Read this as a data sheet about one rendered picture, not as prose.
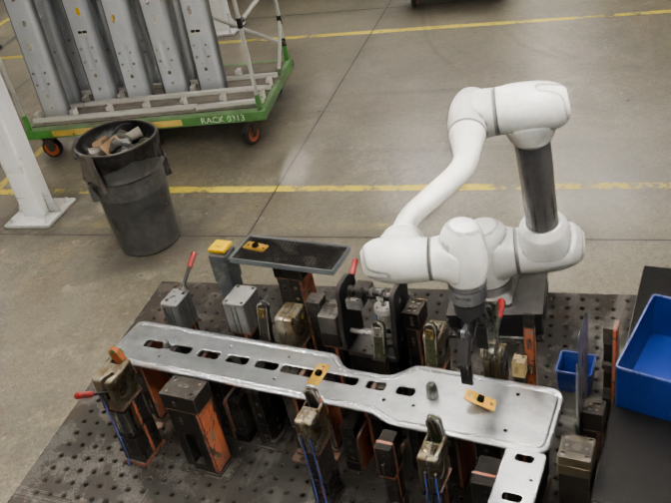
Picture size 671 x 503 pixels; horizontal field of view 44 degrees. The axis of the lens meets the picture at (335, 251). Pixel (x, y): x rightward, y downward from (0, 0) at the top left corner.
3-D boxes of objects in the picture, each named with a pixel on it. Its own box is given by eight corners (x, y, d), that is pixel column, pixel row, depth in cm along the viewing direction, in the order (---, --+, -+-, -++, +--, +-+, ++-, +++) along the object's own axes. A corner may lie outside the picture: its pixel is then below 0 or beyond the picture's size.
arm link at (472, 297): (441, 287, 190) (444, 307, 194) (480, 292, 186) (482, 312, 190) (453, 264, 197) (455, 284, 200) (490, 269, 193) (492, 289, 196)
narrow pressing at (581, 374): (576, 443, 198) (575, 336, 179) (584, 410, 206) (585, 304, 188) (578, 444, 198) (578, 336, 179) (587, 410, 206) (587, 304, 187)
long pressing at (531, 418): (99, 365, 256) (98, 361, 255) (141, 319, 272) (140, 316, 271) (547, 458, 198) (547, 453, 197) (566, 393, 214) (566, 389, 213)
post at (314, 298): (327, 396, 269) (304, 300, 247) (333, 386, 273) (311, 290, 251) (339, 399, 267) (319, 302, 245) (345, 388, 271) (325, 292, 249)
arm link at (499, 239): (465, 263, 289) (455, 212, 276) (518, 258, 284) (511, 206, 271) (464, 292, 276) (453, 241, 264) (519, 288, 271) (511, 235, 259)
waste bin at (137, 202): (95, 264, 497) (52, 159, 457) (134, 217, 539) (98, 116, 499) (168, 266, 482) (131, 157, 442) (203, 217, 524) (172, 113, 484)
